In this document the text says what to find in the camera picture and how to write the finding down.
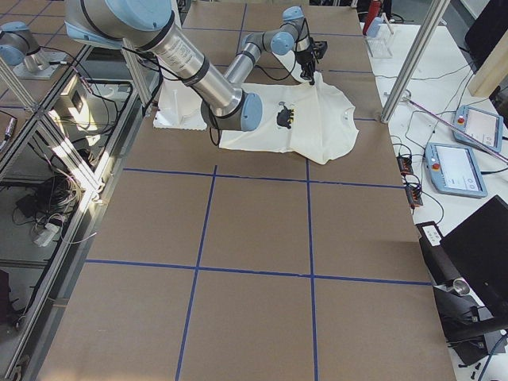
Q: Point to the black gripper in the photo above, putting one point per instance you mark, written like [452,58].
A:
[305,59]

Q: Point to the cream long-sleeve cat shirt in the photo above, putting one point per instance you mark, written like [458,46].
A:
[316,121]

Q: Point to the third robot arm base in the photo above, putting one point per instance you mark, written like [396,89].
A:
[20,50]

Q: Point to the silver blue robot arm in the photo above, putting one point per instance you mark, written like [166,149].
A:
[151,27]
[293,35]

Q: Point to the blue plastic cup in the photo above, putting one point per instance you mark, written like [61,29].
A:
[374,27]

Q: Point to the red cylindrical bottle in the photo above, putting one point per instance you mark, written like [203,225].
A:
[373,11]

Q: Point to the near teach pendant tablet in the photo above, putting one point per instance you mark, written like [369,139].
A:
[453,170]

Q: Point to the teach pendant tablet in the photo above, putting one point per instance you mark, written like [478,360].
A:
[453,170]
[480,124]

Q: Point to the far teach pendant tablet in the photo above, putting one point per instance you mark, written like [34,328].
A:
[480,124]

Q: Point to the pink reach grabber stick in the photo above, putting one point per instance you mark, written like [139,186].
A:
[478,143]

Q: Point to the black laptop monitor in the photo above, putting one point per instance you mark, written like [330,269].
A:
[478,249]

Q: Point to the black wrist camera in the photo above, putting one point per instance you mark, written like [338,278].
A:
[319,48]

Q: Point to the aluminium frame post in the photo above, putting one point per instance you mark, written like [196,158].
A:
[418,47]

